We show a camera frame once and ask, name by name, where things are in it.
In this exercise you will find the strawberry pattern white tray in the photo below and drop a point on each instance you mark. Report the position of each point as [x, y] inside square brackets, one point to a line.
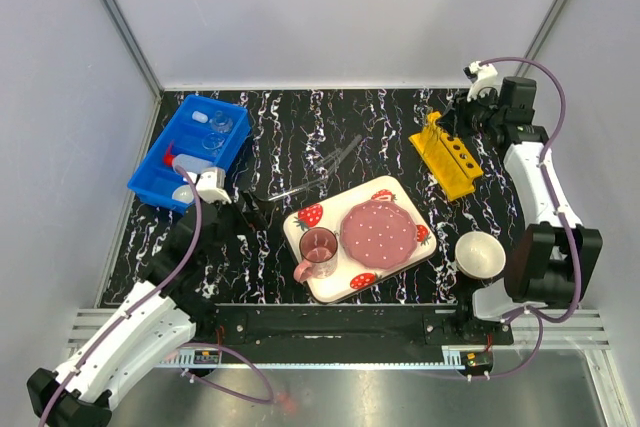
[351, 277]

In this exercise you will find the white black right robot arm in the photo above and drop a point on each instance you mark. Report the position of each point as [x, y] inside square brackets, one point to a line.
[550, 267]

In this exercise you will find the glass alcohol lamp white cap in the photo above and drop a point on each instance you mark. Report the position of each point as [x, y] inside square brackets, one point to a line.
[221, 122]

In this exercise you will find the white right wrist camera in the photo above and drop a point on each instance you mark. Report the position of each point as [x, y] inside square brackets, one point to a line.
[482, 76]

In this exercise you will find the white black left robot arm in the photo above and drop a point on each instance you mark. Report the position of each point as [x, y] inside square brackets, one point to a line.
[161, 314]

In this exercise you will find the small clear glass beaker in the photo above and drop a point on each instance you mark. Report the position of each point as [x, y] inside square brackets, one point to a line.
[213, 142]

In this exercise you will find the blue plastic compartment bin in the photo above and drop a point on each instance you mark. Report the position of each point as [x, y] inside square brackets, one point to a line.
[153, 182]

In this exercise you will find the pink polka dot plate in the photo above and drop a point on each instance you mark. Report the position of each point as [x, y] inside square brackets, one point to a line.
[379, 235]

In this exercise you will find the cream ceramic bowl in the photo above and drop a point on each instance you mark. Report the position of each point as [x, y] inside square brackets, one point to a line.
[479, 255]

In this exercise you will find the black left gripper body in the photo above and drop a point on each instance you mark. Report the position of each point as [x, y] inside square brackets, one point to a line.
[237, 221]

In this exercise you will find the pink ghost pattern mug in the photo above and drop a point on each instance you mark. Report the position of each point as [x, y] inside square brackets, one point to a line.
[318, 249]

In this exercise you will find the wash bottle with red cap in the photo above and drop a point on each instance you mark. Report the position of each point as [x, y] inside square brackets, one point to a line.
[186, 162]

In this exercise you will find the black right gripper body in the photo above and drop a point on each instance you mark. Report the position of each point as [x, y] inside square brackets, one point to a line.
[475, 116]

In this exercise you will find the yellow test tube rack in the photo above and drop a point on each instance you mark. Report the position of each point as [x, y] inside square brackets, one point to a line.
[452, 165]

